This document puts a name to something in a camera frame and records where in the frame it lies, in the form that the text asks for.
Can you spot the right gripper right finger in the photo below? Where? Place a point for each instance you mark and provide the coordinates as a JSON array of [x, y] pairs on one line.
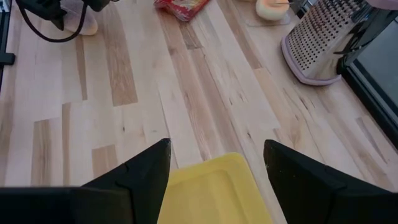
[[304, 193]]

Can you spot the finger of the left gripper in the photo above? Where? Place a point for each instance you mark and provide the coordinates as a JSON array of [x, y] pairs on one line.
[[96, 4], [59, 22]]

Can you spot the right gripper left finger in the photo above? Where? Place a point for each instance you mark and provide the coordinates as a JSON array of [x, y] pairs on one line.
[[140, 186]]

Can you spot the orange bread loaf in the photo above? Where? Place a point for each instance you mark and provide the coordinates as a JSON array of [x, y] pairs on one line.
[[272, 11]]

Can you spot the yellow plastic tray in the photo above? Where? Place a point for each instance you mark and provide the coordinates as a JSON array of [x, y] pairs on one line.
[[211, 193]]

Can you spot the red snack packet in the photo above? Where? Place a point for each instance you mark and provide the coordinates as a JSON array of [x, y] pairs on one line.
[[182, 7]]

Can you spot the metal box grater pink trim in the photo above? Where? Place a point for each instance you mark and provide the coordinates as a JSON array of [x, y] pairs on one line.
[[320, 43]]

